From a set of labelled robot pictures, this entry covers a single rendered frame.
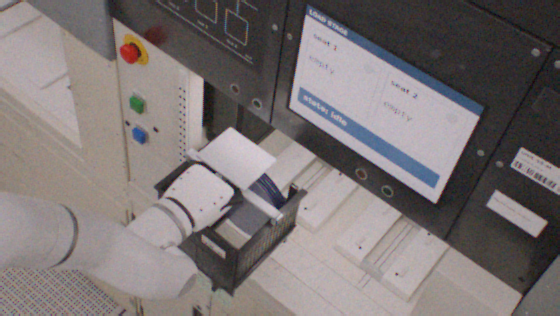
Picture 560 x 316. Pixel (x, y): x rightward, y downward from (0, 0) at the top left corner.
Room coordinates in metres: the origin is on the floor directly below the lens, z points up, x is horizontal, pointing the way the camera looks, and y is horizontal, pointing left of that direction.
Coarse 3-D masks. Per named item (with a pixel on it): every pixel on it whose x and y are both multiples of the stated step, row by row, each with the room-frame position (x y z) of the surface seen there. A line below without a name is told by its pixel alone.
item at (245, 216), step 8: (256, 184) 0.83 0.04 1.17; (256, 192) 0.83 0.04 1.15; (264, 192) 0.82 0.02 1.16; (264, 200) 0.82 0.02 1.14; (232, 208) 0.86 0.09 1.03; (240, 208) 0.85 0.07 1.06; (248, 208) 0.84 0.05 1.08; (256, 208) 0.83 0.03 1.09; (232, 216) 0.86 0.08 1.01; (240, 216) 0.84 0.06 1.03; (248, 216) 0.83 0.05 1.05; (256, 216) 0.82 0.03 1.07; (264, 216) 0.81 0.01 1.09; (240, 224) 0.84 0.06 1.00; (248, 224) 0.83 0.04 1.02; (256, 224) 0.82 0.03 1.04; (264, 224) 0.81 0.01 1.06; (248, 232) 0.83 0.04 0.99
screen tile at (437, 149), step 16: (400, 80) 0.69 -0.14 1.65; (384, 96) 0.70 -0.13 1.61; (400, 96) 0.68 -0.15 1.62; (416, 96) 0.67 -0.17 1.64; (384, 112) 0.69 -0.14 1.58; (416, 112) 0.67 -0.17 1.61; (432, 112) 0.66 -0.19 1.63; (384, 128) 0.69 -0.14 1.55; (400, 128) 0.68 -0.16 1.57; (448, 128) 0.64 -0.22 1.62; (416, 144) 0.66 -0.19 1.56; (432, 144) 0.65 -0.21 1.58; (448, 144) 0.64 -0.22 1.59; (432, 160) 0.65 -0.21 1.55
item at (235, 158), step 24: (216, 144) 0.83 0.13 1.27; (240, 144) 0.84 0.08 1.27; (216, 168) 0.78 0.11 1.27; (240, 168) 0.79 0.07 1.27; (264, 168) 0.80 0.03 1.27; (288, 192) 0.85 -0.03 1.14; (288, 216) 0.81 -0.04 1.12; (192, 240) 0.72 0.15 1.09; (216, 240) 0.69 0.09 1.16; (264, 240) 0.74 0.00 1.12; (216, 264) 0.69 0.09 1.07; (240, 264) 0.67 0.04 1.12; (216, 288) 0.69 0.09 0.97
